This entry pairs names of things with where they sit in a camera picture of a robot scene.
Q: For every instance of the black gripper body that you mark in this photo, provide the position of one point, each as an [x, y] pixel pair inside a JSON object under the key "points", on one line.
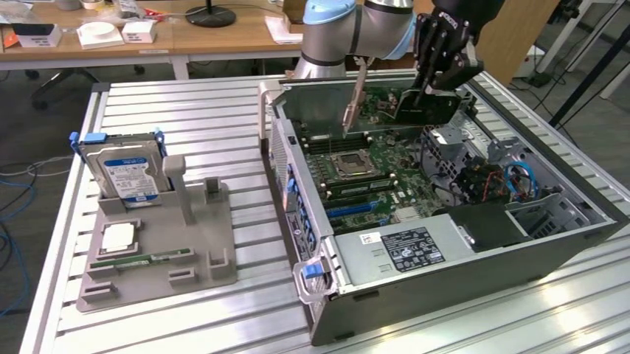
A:
{"points": [[473, 11]]}

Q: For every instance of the black Nvidia graphics card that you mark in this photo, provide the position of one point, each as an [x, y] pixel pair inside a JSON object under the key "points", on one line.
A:
{"points": [[424, 110]]}

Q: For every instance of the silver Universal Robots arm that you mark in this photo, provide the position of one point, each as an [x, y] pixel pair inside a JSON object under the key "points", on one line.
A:
{"points": [[340, 33]]}

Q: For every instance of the wooden cabinet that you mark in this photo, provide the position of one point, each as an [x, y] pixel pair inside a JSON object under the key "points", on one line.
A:
{"points": [[523, 37]]}

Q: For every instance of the perforated metal drive cage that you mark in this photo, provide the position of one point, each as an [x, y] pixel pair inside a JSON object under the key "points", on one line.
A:
{"points": [[444, 147]]}

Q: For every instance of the black slanted stand pole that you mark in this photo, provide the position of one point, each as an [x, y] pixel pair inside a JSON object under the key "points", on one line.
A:
{"points": [[587, 81]]}

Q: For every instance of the brown cardboard box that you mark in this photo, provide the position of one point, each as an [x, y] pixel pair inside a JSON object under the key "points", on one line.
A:
{"points": [[293, 13]]}

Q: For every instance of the stack of white papers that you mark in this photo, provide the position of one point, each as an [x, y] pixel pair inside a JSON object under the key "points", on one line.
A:
{"points": [[282, 31]]}

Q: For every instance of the green motherboard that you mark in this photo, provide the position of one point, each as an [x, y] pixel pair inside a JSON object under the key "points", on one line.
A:
{"points": [[409, 173]]}

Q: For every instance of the CPU socket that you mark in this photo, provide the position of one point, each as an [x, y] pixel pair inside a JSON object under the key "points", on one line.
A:
{"points": [[352, 164]]}

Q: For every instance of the installed RAM stick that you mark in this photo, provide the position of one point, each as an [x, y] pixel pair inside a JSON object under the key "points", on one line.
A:
{"points": [[360, 186]]}

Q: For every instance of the wooden desk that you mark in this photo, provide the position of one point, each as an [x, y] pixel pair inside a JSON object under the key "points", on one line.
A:
{"points": [[222, 40]]}

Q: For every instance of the metal disk bay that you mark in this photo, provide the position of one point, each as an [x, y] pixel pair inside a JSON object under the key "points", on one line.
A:
{"points": [[552, 217]]}

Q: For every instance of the blue expansion slot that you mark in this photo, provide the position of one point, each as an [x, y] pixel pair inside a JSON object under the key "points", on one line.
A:
{"points": [[352, 211]]}

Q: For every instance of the black round lamp base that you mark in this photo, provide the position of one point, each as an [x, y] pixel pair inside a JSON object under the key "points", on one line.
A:
{"points": [[212, 16]]}

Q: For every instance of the grey power supply unit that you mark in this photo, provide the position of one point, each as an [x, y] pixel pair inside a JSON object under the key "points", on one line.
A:
{"points": [[365, 258]]}

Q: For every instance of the small white labelled box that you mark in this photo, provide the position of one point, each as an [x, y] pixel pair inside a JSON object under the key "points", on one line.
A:
{"points": [[140, 32]]}

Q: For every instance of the black open PC case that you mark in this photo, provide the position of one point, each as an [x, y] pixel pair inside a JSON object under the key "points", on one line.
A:
{"points": [[444, 306]]}

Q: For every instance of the white holder with round rim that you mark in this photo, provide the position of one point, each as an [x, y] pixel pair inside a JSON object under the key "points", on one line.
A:
{"points": [[101, 35]]}

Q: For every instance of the hard disk with blue caddy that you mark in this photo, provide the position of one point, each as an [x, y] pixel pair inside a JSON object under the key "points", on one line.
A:
{"points": [[129, 173]]}

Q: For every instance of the black office chair base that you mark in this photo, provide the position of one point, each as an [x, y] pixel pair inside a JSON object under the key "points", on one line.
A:
{"points": [[60, 79]]}

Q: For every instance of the green loose RAM stick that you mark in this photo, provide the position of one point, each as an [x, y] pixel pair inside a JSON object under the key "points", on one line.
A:
{"points": [[162, 256]]}

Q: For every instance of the white box with black top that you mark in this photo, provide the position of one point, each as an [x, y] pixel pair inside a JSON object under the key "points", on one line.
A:
{"points": [[37, 37]]}

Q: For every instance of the silver CPU chip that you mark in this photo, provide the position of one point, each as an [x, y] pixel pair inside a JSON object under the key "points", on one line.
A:
{"points": [[118, 237]]}

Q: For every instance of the grey printed parts rack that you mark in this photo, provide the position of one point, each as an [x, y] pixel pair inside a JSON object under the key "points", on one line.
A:
{"points": [[153, 291]]}

